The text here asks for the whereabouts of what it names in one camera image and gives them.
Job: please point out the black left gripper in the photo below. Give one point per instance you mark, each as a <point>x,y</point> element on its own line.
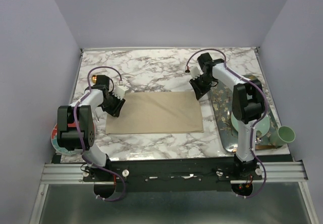
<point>115,111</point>

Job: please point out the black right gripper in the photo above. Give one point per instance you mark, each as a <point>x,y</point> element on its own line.
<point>199,92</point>

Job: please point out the beige linen napkin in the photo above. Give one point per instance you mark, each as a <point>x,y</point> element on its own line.
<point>157,113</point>

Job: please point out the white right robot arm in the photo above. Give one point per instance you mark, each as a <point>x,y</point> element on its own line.
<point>249,103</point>

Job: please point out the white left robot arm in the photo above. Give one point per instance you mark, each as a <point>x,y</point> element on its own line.
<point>80,112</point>

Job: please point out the floral teal serving tray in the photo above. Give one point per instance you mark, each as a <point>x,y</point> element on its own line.
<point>221,97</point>

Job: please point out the silver fork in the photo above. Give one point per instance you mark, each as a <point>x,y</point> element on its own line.
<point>96,116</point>

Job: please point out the gold spoon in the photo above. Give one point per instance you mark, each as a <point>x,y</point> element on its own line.
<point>94,78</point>

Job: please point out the mint green plate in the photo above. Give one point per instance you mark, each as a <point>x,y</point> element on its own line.
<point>262,127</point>

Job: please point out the red and blue round plate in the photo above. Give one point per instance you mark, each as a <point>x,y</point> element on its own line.
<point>63,150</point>

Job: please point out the mint green cup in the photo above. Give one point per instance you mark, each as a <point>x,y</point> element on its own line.
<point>282,136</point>

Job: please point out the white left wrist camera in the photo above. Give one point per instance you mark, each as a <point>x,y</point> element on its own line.
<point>120,91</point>

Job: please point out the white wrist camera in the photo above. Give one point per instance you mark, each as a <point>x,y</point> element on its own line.
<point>120,91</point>
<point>194,72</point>

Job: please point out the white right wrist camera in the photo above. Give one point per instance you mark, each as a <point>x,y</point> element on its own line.
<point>194,72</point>

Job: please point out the black mounting base plate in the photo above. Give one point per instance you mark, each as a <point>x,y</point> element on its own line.
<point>172,175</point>

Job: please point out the aluminium frame rail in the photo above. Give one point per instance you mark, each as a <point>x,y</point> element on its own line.
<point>276,172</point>

